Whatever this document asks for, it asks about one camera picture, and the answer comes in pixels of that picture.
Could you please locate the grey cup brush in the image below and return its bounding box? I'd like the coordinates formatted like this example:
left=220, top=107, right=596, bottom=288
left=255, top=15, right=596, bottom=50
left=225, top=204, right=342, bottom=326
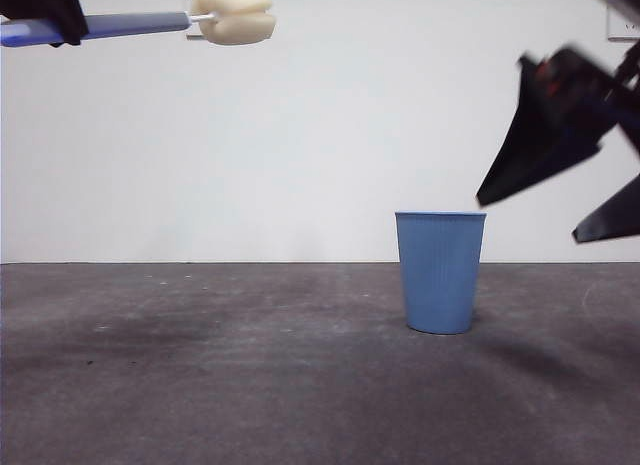
left=0, top=0, right=277, bottom=48

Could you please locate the blue ribbed plastic cup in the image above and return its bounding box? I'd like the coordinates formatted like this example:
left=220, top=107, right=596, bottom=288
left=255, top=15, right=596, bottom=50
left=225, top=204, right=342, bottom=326
left=394, top=210, right=488, bottom=335

